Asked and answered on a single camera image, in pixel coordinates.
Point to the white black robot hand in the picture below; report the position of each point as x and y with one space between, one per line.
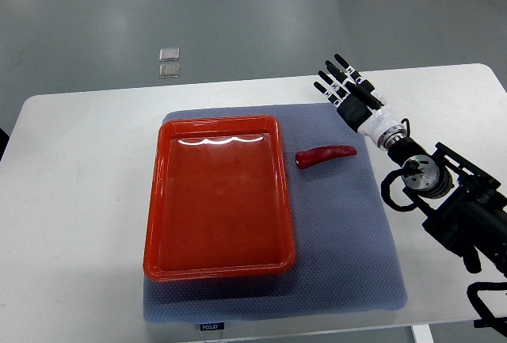
356 99

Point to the red pepper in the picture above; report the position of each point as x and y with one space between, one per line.
317 155

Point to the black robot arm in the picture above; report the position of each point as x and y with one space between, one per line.
437 141

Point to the red plastic tray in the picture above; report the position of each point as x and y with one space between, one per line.
219 201

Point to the blue-grey mesh mat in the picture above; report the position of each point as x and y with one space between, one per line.
345 256

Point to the upper metal floor plate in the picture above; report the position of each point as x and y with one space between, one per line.
169 54

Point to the white table leg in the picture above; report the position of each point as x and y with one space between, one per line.
422 333

